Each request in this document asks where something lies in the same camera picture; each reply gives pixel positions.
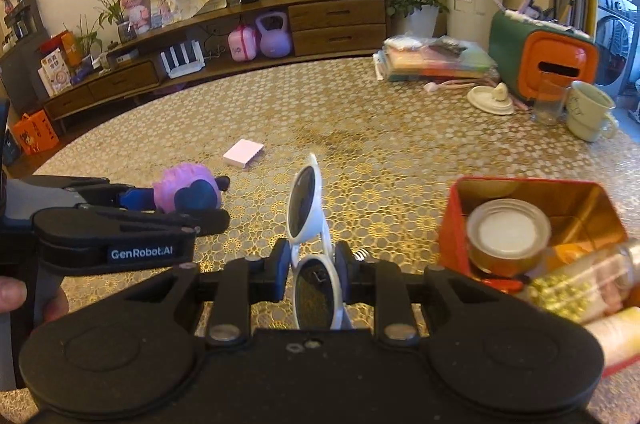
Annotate pink purple sheep toy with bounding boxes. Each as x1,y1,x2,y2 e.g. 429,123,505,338
152,163,230,213

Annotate white sunglasses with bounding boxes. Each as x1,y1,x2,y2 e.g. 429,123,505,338
286,154,352,330

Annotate round tin can with lid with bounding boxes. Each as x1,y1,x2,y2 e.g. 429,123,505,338
465,199,551,278

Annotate clear bottle of yellow pills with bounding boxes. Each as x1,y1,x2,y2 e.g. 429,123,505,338
516,239,639,324

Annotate white yellow plastic bottle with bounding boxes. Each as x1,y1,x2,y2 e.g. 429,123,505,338
586,307,640,371

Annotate red candy wrapper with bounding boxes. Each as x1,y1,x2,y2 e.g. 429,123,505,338
480,278,524,294

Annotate person's left hand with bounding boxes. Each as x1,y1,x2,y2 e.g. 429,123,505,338
0,275,70,324

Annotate small white card box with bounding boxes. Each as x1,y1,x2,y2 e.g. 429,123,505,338
222,139,264,168

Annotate orange paper bag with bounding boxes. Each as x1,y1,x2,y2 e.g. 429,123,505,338
12,110,60,155

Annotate white wifi router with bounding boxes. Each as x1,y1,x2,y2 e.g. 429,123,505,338
160,40,205,80

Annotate purple kettlebell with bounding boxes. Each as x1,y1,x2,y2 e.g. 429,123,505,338
255,11,292,59

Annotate red metal tin box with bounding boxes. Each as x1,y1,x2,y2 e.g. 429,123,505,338
439,177,639,374

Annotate white round lid with knob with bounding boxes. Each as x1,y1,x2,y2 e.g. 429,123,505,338
466,83,514,116

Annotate stack of books and folders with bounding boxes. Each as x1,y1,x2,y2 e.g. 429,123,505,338
373,35,498,82

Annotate wooden tv cabinet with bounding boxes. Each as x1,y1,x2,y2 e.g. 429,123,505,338
43,0,390,121

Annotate clear drinking glass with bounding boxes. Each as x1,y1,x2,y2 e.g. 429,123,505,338
533,72,570,126

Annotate cream ceramic mug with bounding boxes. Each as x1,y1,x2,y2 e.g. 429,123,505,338
566,80,618,142

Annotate green orange tissue box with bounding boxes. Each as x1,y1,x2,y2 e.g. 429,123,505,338
488,11,599,102

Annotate washing machine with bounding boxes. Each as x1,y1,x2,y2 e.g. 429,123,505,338
594,0,637,98

